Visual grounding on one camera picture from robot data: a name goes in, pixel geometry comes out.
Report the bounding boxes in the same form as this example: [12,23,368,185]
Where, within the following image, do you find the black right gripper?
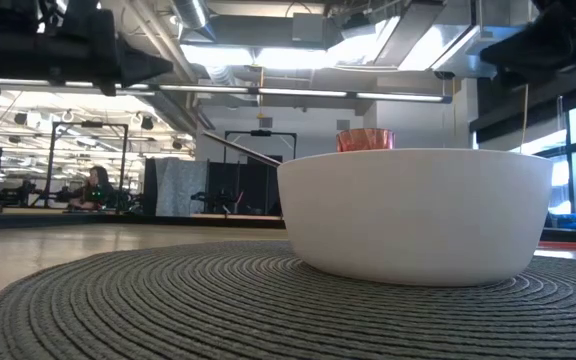
[479,0,576,87]

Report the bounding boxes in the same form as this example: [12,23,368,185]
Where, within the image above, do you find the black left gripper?
[0,8,175,97]

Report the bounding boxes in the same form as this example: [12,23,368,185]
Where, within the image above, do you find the red translucent plastic cup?
[336,128,396,153]

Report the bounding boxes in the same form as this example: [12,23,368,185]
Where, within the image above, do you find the grey partition panel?
[142,156,210,218]

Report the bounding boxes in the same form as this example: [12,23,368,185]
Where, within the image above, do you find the person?
[67,165,117,212]

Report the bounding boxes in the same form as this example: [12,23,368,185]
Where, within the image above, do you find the long linear light fixture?
[0,77,453,105]

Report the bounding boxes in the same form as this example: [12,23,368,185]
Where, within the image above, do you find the white plate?
[276,147,554,288]

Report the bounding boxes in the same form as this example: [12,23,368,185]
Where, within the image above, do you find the grey woven round placemat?
[0,239,576,360]

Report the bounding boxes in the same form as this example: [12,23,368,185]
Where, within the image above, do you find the silver ventilation duct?
[170,0,219,44]

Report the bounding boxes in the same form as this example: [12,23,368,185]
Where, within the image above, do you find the black background rig frame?
[223,129,299,166]
[44,121,130,214]

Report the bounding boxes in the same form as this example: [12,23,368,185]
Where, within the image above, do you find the black aluminium table frame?
[0,208,576,245]

